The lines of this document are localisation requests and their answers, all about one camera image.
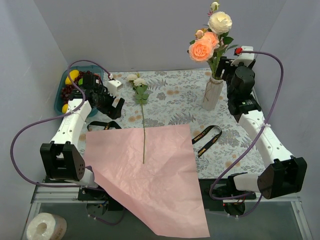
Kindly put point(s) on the yellow lemon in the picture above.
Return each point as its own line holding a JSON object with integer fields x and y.
{"x": 64, "y": 108}

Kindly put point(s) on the purple pink wrapping paper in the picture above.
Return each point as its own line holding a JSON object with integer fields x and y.
{"x": 152, "y": 172}

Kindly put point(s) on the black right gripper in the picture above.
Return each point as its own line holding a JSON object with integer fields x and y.
{"x": 224, "y": 66}

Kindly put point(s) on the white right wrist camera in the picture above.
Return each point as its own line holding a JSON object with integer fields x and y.
{"x": 245, "y": 58}

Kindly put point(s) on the pink rose flower stem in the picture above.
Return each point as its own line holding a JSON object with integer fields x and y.
{"x": 220, "y": 51}

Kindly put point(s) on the orange rose flower stem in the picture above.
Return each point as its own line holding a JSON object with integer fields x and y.
{"x": 203, "y": 48}

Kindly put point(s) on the teal plastic fruit tray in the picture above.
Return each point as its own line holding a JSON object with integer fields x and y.
{"x": 59, "y": 102}

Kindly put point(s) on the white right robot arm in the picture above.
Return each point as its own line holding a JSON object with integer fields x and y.
{"x": 283, "y": 174}

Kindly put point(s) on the white ceramic vase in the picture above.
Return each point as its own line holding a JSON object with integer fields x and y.
{"x": 212, "y": 93}

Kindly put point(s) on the yellow mango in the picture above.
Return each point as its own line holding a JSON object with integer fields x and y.
{"x": 72, "y": 75}

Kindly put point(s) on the white tissue roll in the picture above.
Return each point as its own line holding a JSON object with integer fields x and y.
{"x": 46, "y": 226}

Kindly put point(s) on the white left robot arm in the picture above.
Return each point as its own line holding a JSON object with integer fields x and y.
{"x": 60, "y": 157}

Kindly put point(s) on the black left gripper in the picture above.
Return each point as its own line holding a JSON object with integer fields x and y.
{"x": 113, "y": 107}

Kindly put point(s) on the white rose flower stem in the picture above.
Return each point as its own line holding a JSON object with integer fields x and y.
{"x": 220, "y": 23}

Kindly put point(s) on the floral table mat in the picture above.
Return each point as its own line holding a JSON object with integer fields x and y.
{"x": 175, "y": 98}

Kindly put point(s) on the dark red grapes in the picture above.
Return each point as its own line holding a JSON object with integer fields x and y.
{"x": 67, "y": 89}

